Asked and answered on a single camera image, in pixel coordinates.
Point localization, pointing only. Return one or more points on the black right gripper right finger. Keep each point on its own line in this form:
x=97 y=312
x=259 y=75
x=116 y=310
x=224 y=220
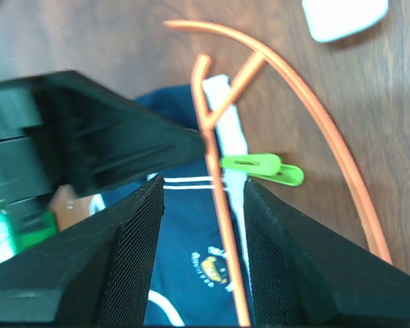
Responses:
x=304 y=274

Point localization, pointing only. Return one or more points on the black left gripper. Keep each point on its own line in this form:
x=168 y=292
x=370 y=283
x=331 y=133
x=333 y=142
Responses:
x=63 y=128

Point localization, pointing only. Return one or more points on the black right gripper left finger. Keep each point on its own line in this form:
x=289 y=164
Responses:
x=96 y=272

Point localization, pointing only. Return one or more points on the navy blue underwear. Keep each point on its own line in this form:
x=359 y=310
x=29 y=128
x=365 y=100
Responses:
x=188 y=286

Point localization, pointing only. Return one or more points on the orange plastic hanger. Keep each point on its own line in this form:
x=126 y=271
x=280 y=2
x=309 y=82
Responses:
x=207 y=121

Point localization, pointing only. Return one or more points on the green clothespin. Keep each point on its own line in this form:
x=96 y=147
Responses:
x=265 y=166

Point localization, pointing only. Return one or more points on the green plastic tray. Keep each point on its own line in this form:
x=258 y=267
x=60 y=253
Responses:
x=16 y=237

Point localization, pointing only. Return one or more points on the white clothes rack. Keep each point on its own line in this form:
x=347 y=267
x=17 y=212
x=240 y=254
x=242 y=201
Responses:
x=331 y=20

